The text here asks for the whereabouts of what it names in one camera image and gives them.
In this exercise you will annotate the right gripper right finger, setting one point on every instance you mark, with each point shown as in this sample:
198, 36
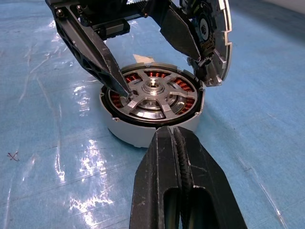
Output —
209, 190

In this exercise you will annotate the silver motor housing copper windings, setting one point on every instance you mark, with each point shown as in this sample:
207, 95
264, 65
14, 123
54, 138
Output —
128, 133

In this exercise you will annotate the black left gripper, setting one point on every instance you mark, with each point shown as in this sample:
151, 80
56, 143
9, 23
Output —
112, 26

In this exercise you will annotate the silver toothed gear disc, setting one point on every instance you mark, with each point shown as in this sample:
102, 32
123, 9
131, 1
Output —
219, 47

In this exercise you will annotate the small clear tape piece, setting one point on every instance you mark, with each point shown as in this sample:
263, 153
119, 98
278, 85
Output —
143, 59

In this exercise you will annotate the blue plastic table cover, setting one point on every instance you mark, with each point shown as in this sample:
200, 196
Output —
47, 119

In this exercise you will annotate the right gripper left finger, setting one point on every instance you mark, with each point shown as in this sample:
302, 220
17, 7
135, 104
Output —
152, 181

